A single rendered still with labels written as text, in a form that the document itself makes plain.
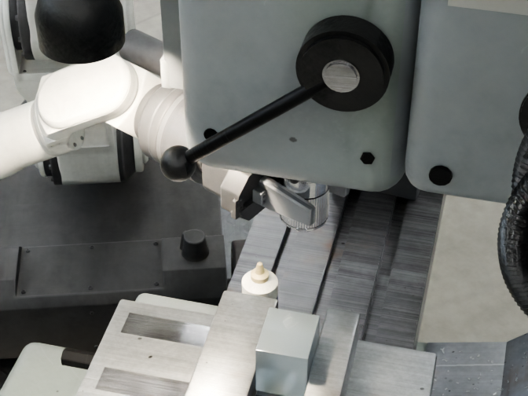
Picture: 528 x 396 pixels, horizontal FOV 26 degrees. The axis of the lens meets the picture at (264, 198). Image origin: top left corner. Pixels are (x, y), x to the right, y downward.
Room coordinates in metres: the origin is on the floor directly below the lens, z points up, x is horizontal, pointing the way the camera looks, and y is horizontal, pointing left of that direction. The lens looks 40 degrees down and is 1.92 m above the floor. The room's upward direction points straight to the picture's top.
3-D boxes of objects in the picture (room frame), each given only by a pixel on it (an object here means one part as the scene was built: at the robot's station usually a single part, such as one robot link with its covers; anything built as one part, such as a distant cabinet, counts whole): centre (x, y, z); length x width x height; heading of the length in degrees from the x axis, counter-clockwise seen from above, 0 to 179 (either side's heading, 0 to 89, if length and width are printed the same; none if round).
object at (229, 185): (0.89, 0.03, 1.23); 0.13 x 0.12 x 0.10; 141
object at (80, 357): (0.82, 0.20, 1.00); 0.04 x 0.02 x 0.02; 77
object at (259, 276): (0.91, 0.00, 1.01); 0.04 x 0.04 x 0.11
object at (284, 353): (0.77, -0.02, 1.07); 0.06 x 0.05 x 0.06; 167
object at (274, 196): (0.81, -0.02, 1.23); 0.06 x 0.02 x 0.03; 51
